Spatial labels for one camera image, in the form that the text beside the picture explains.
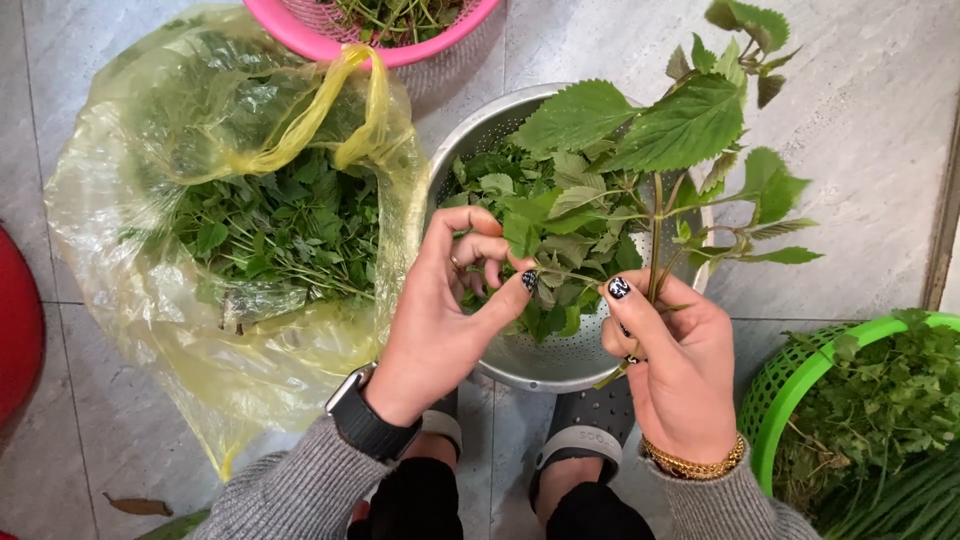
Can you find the person's right hand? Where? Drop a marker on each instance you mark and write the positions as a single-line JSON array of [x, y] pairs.
[[682, 375]]

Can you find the person's left hand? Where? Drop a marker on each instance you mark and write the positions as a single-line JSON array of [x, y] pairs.
[[431, 337]]

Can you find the leafy green herb stem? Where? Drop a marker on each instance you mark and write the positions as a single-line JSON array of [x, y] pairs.
[[675, 127]]

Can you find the grey clog sandal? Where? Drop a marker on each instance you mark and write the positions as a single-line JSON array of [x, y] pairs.
[[589, 424], [442, 424]]

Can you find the green plastic basket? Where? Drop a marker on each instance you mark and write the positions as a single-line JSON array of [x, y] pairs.
[[787, 375]]

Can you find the black smartwatch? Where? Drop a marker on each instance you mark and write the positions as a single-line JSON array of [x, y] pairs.
[[371, 424]]

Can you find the metal colander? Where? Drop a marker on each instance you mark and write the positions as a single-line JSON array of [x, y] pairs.
[[551, 361]]

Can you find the pile of picked green leaves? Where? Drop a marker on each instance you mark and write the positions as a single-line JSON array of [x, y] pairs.
[[487, 184]]

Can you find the person's left leg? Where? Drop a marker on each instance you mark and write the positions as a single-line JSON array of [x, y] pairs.
[[416, 502]]

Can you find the person's leg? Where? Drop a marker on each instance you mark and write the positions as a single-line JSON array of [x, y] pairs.
[[592, 517], [416, 502]]

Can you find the person's right leg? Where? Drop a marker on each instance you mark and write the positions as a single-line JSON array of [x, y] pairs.
[[592, 517]]

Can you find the bunch of unpicked herb stems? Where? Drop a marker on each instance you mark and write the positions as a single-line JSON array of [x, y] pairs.
[[289, 225]]

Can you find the bunch of coriander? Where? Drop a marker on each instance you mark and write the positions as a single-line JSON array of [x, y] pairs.
[[885, 405]]

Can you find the bunch of green onions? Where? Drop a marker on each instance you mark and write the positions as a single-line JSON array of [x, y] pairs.
[[915, 504]]

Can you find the yellow plastic bag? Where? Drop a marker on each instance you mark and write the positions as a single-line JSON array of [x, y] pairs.
[[150, 307]]

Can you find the dull green object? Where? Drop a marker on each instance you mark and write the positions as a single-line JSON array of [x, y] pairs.
[[176, 527]]

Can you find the heap of stripped stems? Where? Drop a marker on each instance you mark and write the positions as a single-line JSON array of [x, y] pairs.
[[397, 19]]

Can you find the pink plastic basket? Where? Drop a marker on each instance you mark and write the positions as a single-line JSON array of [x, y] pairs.
[[300, 41]]

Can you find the dry brown leaf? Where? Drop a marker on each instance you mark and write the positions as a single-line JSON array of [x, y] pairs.
[[139, 506]]

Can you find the red plastic stool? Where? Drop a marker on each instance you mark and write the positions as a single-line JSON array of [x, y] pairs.
[[19, 330]]

